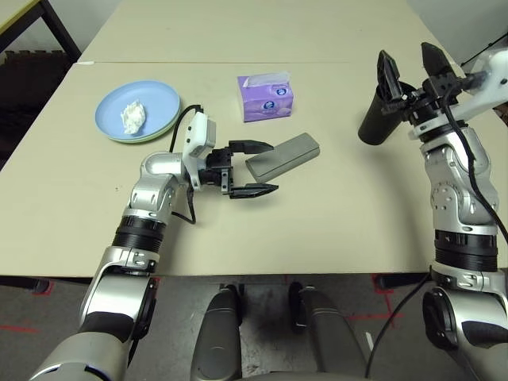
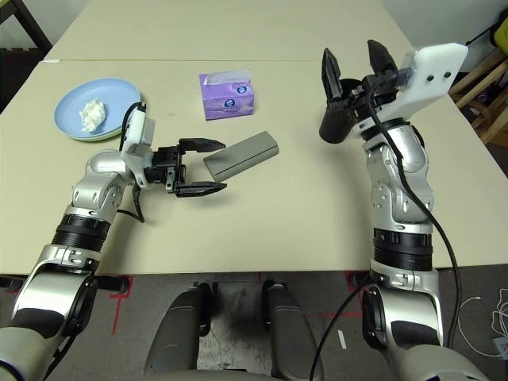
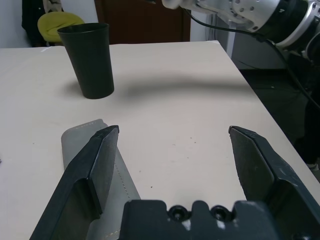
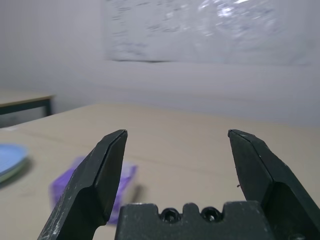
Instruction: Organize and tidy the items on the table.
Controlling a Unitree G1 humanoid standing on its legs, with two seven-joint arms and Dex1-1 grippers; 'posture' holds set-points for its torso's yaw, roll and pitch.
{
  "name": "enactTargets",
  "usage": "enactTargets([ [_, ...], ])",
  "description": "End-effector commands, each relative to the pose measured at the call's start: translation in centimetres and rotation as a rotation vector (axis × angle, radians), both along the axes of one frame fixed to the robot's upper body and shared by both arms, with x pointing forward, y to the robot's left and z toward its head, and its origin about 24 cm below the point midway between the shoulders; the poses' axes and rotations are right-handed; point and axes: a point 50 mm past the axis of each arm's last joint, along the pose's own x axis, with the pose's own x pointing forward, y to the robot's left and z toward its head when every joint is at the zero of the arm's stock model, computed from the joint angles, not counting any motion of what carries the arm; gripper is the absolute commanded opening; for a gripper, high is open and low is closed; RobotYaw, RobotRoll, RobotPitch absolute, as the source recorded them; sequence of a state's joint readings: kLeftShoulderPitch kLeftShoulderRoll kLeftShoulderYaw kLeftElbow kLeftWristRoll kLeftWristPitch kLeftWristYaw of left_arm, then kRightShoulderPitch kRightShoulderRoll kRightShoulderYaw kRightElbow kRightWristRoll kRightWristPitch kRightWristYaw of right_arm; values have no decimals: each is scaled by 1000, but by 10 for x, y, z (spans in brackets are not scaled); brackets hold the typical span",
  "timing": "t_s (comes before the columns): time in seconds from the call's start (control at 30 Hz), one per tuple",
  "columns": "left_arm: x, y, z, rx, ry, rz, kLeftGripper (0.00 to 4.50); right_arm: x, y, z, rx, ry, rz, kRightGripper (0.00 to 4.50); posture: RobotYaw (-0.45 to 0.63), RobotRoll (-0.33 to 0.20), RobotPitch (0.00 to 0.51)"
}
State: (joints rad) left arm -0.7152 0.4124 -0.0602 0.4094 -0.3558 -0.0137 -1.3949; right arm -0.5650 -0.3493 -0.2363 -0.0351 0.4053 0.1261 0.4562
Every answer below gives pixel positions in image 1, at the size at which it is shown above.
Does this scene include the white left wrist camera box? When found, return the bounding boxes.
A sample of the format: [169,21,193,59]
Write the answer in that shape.
[182,112,218,194]

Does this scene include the black plastic cup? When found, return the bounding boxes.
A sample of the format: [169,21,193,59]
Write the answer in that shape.
[358,81,416,147]

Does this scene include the white tissue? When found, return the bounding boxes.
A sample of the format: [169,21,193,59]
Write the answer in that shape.
[120,98,147,135]

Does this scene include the light grey robot pelvis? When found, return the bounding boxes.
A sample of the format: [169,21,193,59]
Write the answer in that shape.
[237,371,372,381]

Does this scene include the pale blue plastic plate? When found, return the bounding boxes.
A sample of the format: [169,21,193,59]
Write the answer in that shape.
[94,80,180,143]

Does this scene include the black foam floor mat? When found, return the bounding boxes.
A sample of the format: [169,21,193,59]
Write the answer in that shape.
[0,49,76,167]

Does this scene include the grey glasses case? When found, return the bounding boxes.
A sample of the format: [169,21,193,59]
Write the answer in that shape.
[244,133,321,183]

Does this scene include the grey robot left leg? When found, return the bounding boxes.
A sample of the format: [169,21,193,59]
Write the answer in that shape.
[190,287,243,381]

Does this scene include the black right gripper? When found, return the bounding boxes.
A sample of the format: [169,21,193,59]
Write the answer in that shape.
[377,41,465,124]

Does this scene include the red floor tape cross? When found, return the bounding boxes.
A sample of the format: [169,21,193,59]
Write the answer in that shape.
[348,273,404,329]

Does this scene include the pale green plastic plate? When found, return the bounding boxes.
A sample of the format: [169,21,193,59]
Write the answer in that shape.
[113,97,183,145]

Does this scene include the thin black rod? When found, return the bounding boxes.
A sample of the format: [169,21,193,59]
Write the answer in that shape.
[460,33,508,68]

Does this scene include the black left wrist camera cable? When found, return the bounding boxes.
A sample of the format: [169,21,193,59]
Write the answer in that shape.
[169,104,204,226]

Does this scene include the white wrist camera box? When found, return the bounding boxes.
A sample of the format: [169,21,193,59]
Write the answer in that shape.
[408,50,508,140]
[182,112,218,194]

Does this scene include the purple tissue pack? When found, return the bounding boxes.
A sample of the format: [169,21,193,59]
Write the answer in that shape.
[237,71,295,123]

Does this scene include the grey robot right leg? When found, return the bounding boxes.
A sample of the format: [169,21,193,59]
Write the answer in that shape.
[288,281,372,381]

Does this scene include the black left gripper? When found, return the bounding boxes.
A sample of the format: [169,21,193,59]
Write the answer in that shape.
[200,139,280,199]

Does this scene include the black framed side table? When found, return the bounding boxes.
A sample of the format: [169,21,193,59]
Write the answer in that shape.
[0,0,83,63]

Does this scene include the grey robot leg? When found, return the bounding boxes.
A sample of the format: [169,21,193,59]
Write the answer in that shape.
[190,287,243,381]
[288,281,372,381]

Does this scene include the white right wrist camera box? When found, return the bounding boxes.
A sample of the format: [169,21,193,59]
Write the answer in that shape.
[408,50,508,140]

